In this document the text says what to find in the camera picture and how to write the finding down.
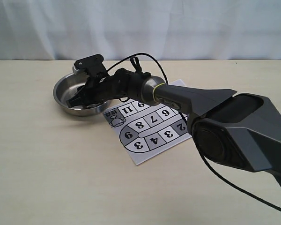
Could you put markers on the white curtain backdrop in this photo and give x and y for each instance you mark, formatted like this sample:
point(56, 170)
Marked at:
point(166, 29)

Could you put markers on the paper number game board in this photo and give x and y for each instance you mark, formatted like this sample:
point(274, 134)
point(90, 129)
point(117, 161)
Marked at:
point(146, 131)

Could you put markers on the stainless steel round bowl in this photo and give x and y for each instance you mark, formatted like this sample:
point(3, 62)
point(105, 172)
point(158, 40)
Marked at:
point(66, 88)

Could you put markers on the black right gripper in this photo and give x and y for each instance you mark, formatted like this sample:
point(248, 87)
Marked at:
point(96, 91)

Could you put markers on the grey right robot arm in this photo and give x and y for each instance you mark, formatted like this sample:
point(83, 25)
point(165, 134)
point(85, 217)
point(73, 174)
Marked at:
point(242, 131)

